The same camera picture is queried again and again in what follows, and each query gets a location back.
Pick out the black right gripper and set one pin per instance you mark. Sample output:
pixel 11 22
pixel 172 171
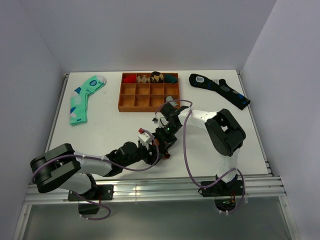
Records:
pixel 165 142

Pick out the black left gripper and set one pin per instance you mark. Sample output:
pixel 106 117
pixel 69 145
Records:
pixel 149 159

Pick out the red yellow argyle sock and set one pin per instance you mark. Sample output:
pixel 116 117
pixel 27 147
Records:
pixel 166 155

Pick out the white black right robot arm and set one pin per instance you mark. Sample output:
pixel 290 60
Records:
pixel 225 133

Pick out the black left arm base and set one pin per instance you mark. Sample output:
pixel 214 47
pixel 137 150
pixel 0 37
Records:
pixel 90 204

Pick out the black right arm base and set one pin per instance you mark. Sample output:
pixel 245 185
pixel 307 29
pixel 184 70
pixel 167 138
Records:
pixel 225 194

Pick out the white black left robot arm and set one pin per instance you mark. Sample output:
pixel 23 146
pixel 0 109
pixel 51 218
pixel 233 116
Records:
pixel 65 168

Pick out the rolled grey sock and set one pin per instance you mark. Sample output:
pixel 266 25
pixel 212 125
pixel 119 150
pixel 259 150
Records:
pixel 169 99

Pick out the brown wooden compartment tray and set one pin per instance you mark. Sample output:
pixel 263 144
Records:
pixel 146 97

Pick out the rolled dark teal sock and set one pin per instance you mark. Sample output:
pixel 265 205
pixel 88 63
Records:
pixel 170 79

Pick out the rolled black argyle sock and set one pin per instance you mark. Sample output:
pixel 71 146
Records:
pixel 156 77

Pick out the rolled beige argyle sock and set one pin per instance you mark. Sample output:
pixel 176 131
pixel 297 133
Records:
pixel 143 79

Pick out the rolled red sock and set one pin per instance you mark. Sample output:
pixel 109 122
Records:
pixel 131 79

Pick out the black blue sock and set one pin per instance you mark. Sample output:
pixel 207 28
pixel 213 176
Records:
pixel 221 87

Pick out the mint green sock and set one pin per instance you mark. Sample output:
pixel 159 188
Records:
pixel 78 113

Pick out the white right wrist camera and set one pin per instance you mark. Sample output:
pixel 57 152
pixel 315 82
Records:
pixel 157 120

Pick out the aluminium front rail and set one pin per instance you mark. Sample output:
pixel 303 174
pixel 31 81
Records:
pixel 163 189

